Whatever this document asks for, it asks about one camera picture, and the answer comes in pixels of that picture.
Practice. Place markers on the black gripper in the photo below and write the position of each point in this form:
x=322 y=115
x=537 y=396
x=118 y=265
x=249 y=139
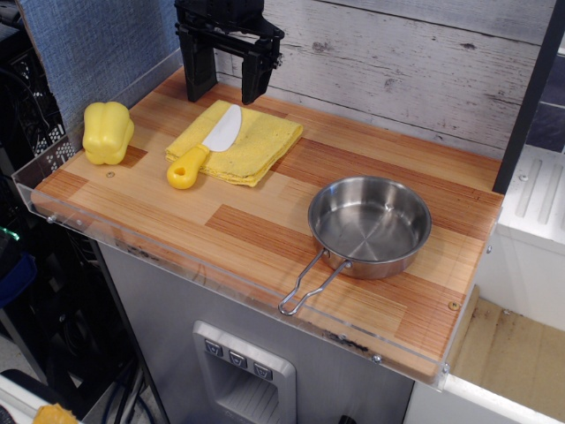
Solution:
x=235 y=27

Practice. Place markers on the yellow handled white toy knife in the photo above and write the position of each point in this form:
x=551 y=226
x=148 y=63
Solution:
x=182 y=174

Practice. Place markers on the blue fabric panel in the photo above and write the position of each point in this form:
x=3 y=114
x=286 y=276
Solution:
x=101 y=51

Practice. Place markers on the yellow folded cloth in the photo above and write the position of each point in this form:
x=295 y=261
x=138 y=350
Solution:
x=262 y=140

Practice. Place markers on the yellow toy bell pepper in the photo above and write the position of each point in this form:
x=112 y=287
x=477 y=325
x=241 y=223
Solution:
x=108 y=130

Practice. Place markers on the black plastic crate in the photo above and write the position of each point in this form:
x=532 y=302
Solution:
x=30 y=118

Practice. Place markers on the clear acrylic table guard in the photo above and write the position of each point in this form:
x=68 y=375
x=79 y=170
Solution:
x=253 y=246

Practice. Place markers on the blue object at left edge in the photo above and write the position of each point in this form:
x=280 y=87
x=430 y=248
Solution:
x=18 y=279

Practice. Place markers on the grey toy fridge dispenser panel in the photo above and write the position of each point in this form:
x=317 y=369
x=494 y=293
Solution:
x=244 y=382

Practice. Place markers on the yellow tape bit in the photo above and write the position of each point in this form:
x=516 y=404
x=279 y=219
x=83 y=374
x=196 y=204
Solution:
x=54 y=414

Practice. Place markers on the white toy sink unit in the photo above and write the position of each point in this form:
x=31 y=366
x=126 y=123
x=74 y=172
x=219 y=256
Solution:
x=508 y=364

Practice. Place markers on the small steel pot with handle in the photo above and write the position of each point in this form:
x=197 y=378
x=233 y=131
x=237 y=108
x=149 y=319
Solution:
x=365 y=227

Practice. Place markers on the black vertical post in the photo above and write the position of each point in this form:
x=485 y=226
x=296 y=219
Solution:
x=535 y=89

